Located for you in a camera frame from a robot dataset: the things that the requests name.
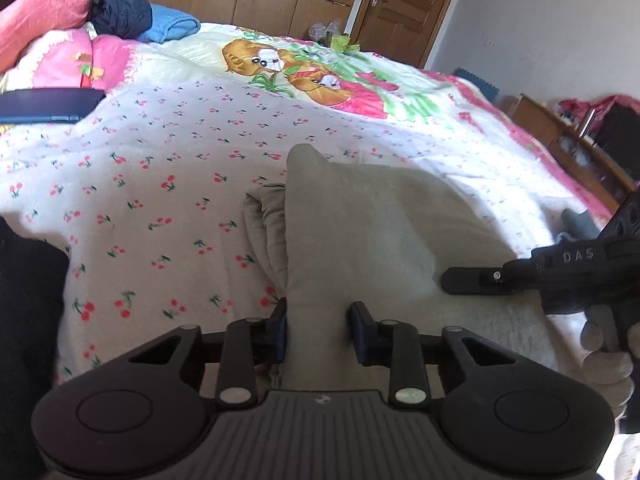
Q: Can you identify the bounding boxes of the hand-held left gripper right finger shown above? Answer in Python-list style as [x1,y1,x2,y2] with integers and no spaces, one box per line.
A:
[347,301,521,408]

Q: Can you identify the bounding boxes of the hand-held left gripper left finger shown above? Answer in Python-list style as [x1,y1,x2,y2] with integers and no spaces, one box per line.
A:
[129,297,289,408]

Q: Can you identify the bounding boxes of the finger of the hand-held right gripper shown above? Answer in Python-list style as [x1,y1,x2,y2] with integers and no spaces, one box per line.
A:
[441,242,617,296]

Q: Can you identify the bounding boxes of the cream pants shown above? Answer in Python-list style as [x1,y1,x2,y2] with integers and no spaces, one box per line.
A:
[243,143,562,392]

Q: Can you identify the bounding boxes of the person's right hand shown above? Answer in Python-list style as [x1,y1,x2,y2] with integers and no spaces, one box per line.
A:
[580,309,635,419]

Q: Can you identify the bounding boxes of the wooden cabinet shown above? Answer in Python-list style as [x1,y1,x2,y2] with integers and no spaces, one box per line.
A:
[501,92,640,217]

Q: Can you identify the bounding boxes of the black television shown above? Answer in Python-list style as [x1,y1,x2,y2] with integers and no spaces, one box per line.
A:
[594,99,640,167]

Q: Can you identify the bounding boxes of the red cloth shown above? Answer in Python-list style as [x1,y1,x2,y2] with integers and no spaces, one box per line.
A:
[557,93,640,117]

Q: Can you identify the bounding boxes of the cherry printed blanket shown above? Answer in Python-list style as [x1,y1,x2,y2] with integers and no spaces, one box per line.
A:
[0,22,640,480]

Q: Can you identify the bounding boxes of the blue foam mat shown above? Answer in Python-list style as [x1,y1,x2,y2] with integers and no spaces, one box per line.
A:
[452,67,501,102]

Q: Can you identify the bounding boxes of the wooden door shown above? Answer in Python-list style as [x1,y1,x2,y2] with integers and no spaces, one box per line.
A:
[352,0,467,69]

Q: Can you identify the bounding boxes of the clear plastic bag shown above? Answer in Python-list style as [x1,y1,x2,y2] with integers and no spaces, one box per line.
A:
[307,19,343,45]

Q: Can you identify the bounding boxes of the dark blue flat case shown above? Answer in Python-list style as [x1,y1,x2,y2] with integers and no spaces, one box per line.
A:
[0,88,107,125]

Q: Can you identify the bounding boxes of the blue towel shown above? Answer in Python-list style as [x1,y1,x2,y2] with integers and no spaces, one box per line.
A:
[134,2,202,45]

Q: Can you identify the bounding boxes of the pink printed pillow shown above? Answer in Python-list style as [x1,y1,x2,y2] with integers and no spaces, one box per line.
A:
[0,27,139,94]

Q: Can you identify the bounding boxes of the navy quilted jacket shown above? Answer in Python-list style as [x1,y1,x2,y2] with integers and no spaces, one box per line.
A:
[80,0,154,41]

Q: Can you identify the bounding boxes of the pink fuzzy blanket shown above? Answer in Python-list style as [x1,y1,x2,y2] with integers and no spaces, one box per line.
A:
[0,0,97,75]

